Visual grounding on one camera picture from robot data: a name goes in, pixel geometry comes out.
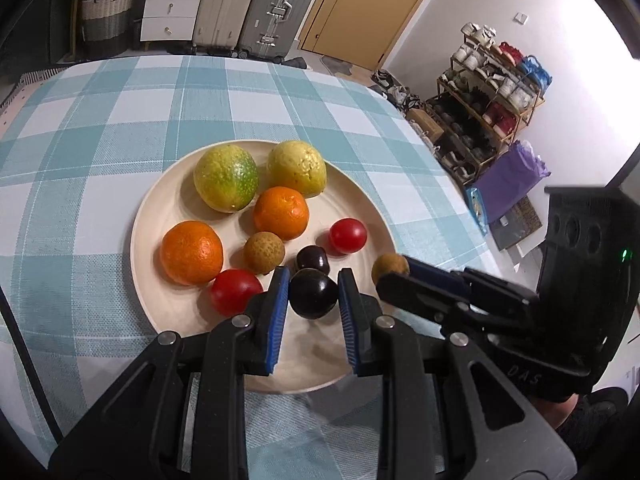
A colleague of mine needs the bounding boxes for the wooden shoe rack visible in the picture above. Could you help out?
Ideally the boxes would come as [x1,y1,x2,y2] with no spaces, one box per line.
[427,22,553,186]

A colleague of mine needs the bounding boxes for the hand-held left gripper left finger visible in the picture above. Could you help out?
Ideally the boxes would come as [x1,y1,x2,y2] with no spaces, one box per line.
[47,266,292,480]

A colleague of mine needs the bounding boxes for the beige suitcase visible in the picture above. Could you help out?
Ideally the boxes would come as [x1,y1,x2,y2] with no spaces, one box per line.
[192,0,266,56]

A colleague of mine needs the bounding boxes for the dark purple plum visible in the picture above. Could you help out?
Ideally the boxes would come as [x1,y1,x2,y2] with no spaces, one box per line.
[295,245,330,276]
[288,268,339,319]

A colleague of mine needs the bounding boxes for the orange mandarin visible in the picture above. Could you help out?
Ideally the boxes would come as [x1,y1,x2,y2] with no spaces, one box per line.
[253,186,310,241]
[160,220,224,286]

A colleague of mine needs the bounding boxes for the wooden door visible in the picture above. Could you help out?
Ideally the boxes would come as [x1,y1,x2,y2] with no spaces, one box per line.
[299,0,448,72]

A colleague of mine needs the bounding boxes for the silver suitcase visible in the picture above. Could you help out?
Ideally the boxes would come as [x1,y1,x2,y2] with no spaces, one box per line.
[237,0,323,61]

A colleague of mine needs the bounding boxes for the blue flat packet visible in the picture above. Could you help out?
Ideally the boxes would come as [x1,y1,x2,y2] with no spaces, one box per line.
[465,186,488,233]

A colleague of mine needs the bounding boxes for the person's right forearm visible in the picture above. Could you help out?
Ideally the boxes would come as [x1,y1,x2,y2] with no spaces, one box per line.
[540,387,632,466]

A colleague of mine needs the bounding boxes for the patterned door mat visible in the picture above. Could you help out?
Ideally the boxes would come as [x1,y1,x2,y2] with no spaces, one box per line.
[489,195,543,251]

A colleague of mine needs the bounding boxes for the striped rug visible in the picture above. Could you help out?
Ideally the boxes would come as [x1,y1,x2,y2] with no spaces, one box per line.
[0,67,56,126]

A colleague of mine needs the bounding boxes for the white drawer cabinet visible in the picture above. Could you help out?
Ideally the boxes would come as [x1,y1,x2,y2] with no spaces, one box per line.
[62,0,211,46]

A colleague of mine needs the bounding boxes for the pile of loose shoes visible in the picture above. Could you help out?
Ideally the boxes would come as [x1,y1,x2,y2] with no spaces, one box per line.
[372,69,426,111]

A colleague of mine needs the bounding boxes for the brown longan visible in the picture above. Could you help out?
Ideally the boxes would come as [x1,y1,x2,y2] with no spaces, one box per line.
[371,253,411,288]
[243,231,287,275]

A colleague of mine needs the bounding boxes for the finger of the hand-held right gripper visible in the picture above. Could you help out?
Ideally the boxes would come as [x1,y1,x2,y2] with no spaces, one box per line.
[402,256,542,322]
[375,272,532,342]

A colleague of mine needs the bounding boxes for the cream round plate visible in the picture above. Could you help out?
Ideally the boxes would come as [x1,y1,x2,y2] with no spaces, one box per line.
[130,139,398,395]

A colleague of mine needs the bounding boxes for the purple bag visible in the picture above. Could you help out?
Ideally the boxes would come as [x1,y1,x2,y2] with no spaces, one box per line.
[472,141,551,223]

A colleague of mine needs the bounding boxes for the red tomato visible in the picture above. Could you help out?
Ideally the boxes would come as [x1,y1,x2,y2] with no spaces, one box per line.
[329,217,368,255]
[210,268,264,317]

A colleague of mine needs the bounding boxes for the cardboard box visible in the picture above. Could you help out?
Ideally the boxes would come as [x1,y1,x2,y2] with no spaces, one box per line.
[406,107,446,143]

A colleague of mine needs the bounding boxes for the rows of shoes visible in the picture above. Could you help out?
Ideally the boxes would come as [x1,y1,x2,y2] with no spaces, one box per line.
[430,22,543,181]

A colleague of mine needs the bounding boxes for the black bar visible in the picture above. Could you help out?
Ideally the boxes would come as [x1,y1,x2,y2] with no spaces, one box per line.
[0,285,66,443]

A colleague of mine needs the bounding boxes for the blue plastic bag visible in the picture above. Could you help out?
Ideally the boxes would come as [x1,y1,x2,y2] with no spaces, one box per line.
[520,56,553,92]

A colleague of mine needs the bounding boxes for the wicker basket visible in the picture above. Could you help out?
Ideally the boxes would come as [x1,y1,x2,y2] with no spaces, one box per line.
[80,0,136,43]

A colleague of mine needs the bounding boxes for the green yellow citrus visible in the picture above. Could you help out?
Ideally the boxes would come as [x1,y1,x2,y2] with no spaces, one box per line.
[193,144,259,212]

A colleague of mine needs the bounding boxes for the grey floor mat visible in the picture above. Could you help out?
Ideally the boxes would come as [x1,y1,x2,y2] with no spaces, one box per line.
[320,55,368,78]

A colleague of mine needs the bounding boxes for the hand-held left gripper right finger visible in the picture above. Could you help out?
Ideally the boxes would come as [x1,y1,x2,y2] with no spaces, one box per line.
[337,268,578,480]

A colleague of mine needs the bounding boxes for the teal checked tablecloth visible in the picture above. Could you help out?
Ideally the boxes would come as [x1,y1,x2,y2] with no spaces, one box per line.
[0,55,503,480]

